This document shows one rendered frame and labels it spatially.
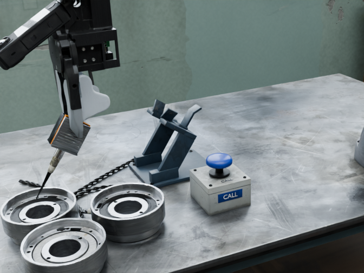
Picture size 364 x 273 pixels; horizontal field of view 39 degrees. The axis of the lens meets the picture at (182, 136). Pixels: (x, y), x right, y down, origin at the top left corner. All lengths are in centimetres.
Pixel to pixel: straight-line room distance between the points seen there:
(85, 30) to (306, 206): 41
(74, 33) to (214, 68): 189
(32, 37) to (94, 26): 8
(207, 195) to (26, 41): 33
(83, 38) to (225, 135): 44
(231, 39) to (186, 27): 25
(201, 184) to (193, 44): 176
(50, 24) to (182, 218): 33
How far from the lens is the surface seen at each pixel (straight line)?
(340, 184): 86
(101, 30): 71
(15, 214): 77
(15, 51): 70
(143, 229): 70
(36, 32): 70
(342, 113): 117
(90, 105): 73
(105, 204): 76
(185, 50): 248
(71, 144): 76
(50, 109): 237
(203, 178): 77
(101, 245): 65
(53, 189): 80
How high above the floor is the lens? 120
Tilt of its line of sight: 23 degrees down
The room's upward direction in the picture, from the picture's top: 3 degrees counter-clockwise
